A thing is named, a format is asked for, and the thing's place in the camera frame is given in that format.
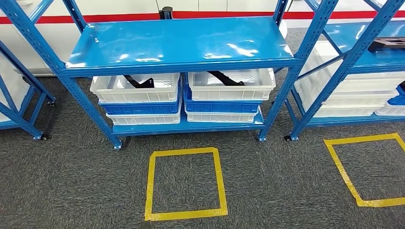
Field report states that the white car body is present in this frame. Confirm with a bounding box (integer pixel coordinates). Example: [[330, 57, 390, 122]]
[[0, 0, 288, 76]]

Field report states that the black curved trim part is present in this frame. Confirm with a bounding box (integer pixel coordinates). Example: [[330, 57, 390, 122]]
[[207, 70, 245, 86], [123, 74, 155, 89]]

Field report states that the black stanchion post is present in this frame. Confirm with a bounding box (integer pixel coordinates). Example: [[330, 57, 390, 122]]
[[159, 6, 174, 20]]

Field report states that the yellow floor tape square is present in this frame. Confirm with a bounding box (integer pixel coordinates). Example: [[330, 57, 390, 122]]
[[323, 133, 405, 208], [144, 147, 228, 222]]

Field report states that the blue metal shelf rack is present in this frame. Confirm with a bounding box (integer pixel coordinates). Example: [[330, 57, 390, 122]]
[[284, 0, 405, 142], [0, 0, 339, 150], [0, 39, 57, 141]]

